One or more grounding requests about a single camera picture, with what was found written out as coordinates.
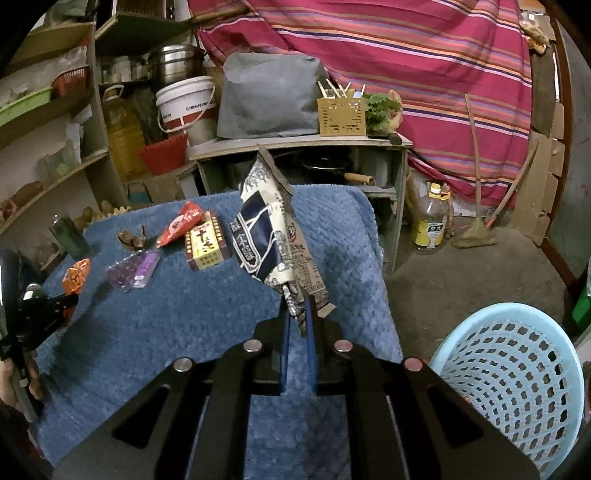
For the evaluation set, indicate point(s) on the striped pink curtain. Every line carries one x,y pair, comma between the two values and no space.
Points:
432,53

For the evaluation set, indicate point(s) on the large yellow oil jug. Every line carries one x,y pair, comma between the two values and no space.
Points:
124,133

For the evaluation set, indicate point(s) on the red plastic basket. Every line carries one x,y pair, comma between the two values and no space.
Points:
165,156

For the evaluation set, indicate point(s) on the yellow egg tray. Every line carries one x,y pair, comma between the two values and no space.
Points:
89,215

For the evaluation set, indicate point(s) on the yellow chopstick holder box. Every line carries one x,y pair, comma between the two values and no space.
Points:
341,110

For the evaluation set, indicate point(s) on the crumpled brown paper piece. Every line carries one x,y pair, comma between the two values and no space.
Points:
133,242

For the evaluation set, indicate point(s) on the purple blister pack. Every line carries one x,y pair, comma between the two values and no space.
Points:
134,271

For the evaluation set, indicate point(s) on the silver black snack packet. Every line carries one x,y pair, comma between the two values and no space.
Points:
269,242

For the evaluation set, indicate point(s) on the orange snack packet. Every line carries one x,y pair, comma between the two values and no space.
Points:
75,277

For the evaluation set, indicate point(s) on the steel pot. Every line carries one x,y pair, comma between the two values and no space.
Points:
173,63

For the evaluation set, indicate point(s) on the blue quilted table cloth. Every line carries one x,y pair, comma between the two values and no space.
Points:
119,341

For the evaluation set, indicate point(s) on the light blue trash basket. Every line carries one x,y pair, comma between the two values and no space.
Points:
519,368

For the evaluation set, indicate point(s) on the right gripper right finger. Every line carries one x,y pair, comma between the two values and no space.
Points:
339,367

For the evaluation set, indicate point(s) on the green glass jar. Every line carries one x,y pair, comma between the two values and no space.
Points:
69,238

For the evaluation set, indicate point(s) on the red heart snack packet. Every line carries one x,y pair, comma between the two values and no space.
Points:
189,216

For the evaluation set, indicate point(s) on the person left hand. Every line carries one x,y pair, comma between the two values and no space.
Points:
8,394

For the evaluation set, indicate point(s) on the low wooden side table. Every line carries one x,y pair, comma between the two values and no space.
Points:
376,166

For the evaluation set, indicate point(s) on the cooking oil bottle floor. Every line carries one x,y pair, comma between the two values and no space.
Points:
431,215

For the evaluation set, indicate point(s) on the yellow red small box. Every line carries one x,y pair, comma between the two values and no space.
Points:
205,245

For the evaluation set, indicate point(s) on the wooden corner shelf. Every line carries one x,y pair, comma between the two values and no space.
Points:
43,131

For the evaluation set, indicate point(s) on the green leafy vegetable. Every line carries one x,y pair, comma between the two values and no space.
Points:
384,113

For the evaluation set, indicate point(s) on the broom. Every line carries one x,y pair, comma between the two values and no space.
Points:
479,234

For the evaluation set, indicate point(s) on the grey fabric cover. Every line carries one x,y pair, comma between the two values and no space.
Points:
269,95

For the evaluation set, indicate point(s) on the white plastic bucket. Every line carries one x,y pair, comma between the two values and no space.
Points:
188,107

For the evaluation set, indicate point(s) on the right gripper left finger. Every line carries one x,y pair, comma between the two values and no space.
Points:
254,367

